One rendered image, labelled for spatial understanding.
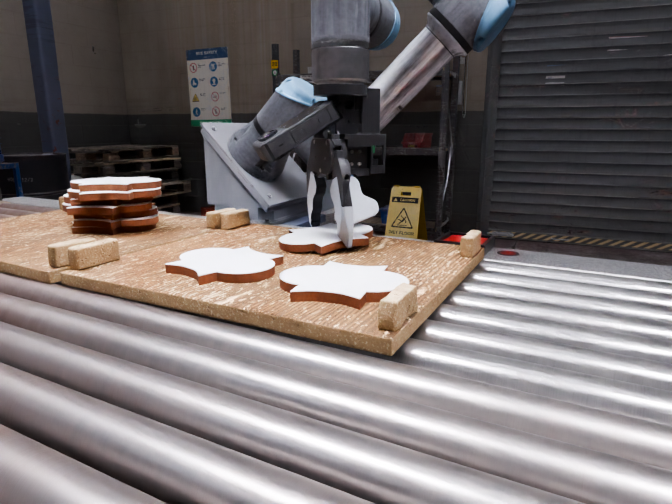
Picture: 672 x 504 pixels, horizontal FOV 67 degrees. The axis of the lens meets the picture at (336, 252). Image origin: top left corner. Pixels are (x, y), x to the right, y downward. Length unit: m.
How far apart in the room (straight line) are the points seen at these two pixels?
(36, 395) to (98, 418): 0.06
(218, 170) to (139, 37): 6.14
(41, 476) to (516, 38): 5.19
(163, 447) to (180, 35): 6.68
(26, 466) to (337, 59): 0.52
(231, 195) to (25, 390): 0.88
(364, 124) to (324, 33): 0.12
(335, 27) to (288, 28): 5.42
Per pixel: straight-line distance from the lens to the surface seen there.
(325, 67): 0.67
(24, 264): 0.72
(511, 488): 0.30
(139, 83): 7.32
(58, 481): 0.32
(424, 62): 1.10
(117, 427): 0.35
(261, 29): 6.26
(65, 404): 0.39
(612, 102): 5.28
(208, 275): 0.55
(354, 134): 0.67
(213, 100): 6.57
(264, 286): 0.53
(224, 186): 1.25
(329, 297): 0.48
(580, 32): 5.31
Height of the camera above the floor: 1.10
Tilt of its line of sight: 14 degrees down
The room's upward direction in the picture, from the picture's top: straight up
